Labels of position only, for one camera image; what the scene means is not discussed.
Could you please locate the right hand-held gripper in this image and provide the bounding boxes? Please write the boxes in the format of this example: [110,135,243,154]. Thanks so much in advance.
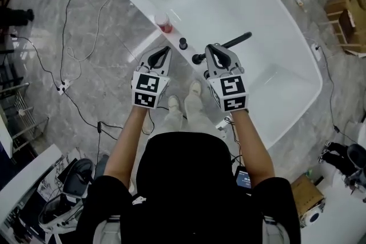
[204,42,249,114]

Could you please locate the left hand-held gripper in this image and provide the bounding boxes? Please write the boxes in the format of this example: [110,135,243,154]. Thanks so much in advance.
[130,46,173,110]

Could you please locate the person's right forearm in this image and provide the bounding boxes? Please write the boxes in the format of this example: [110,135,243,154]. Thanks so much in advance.
[229,109,276,190]

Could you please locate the person's left forearm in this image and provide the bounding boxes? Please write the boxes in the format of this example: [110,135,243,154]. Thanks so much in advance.
[103,106,152,190]

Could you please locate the person's right white shoe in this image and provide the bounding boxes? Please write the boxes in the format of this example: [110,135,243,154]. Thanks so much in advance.
[189,80,202,95]

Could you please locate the person's white shoe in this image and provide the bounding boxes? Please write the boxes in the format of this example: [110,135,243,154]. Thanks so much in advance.
[189,80,202,95]
[168,94,181,113]

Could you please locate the red liquid jar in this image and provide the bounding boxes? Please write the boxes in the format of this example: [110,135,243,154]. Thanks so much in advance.
[154,10,174,34]

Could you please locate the person's left white shoe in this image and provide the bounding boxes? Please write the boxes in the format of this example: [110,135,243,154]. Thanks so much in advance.
[168,94,181,113]

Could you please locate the person's light trousers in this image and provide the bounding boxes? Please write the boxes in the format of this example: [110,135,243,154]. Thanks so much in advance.
[164,93,213,138]

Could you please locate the white power strip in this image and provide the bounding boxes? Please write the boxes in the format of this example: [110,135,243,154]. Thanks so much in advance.
[309,42,323,62]
[57,79,71,95]

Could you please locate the black waist screen device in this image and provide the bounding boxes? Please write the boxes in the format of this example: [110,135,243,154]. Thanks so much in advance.
[234,166,253,190]

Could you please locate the person's black top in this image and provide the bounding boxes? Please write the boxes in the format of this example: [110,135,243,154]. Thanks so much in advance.
[76,131,301,244]

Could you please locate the wooden chair brown seat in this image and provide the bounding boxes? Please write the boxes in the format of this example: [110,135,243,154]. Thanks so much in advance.
[319,2,360,51]

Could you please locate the grey white backpack rig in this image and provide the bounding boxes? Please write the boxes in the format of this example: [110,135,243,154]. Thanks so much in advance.
[38,158,96,234]

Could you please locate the dark floor bundle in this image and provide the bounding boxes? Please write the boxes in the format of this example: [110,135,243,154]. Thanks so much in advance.
[0,7,35,27]

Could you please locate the small cardboard box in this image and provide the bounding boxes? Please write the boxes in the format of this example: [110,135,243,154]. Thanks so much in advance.
[289,173,327,229]

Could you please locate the white countertop slab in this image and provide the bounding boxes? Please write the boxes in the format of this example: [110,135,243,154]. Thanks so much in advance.
[0,143,63,227]

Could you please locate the white round device blue dot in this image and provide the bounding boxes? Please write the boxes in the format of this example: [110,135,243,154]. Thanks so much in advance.
[300,203,325,228]

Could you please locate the white floor cable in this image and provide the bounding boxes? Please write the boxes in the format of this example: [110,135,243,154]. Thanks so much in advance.
[66,0,122,63]

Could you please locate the black cable with adapter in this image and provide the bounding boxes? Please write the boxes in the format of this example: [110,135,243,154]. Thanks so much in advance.
[63,90,127,158]

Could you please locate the black floor cable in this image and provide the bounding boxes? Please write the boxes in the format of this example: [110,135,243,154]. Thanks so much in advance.
[315,45,343,135]
[8,33,59,90]
[58,0,79,86]

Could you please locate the metal wire rack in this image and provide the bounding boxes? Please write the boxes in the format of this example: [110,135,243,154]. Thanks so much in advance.
[0,81,48,153]

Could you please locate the black strapped equipment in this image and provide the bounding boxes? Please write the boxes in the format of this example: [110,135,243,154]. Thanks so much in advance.
[317,141,366,195]

